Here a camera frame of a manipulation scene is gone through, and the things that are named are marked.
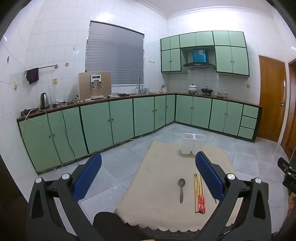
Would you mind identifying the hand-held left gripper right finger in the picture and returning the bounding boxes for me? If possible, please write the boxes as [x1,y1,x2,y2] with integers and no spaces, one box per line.
[195,151,272,241]

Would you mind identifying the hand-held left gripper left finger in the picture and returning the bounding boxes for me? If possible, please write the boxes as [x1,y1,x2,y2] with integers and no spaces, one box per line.
[26,152,103,241]

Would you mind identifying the translucent white utensil holder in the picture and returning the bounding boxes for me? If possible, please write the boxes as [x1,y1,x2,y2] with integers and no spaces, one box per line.
[181,133,206,155]

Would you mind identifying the person's dark trouser leg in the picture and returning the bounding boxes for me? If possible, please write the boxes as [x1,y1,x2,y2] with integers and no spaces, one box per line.
[92,211,141,241]

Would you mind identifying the beige tablecloth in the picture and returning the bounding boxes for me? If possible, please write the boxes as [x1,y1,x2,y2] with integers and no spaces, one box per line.
[114,141,238,232]

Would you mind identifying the green lower kitchen cabinets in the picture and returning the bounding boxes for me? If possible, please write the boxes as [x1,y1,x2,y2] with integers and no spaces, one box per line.
[16,93,263,173]

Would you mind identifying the green kitchen cabinets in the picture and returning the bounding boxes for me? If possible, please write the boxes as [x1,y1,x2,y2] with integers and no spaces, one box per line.
[16,93,263,173]
[160,31,250,80]

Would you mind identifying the brown wooden door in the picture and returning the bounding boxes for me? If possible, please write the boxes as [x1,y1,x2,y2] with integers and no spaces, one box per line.
[257,55,287,142]

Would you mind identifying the steel electric kettle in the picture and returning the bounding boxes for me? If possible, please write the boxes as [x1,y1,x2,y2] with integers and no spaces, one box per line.
[40,92,51,109]

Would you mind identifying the clear blender jug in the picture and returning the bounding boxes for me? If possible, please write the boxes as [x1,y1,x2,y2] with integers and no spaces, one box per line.
[48,85,57,108]

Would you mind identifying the brown water dispenser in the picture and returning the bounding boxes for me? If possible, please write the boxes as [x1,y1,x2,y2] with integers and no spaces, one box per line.
[77,72,112,100]

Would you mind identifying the range hood with blue sticker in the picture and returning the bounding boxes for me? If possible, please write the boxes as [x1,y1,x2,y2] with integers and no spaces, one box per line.
[183,49,215,70]

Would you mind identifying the dark hanging towel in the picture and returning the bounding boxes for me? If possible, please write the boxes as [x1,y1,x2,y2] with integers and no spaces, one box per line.
[26,68,39,84]

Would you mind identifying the green upper kitchen cabinets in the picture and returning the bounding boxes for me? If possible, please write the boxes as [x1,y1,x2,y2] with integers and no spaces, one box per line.
[160,31,250,80]

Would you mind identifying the grey window blind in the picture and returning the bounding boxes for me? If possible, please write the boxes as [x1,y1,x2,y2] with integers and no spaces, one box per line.
[85,20,145,87]

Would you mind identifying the wooden door frame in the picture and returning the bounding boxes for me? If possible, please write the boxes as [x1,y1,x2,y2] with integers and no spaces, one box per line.
[281,58,296,160]

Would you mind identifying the white cable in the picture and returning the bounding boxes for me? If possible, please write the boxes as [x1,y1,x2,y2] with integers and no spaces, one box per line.
[22,104,47,123]

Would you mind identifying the metal towel rail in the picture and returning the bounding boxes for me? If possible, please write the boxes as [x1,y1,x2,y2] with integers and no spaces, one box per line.
[24,64,59,75]

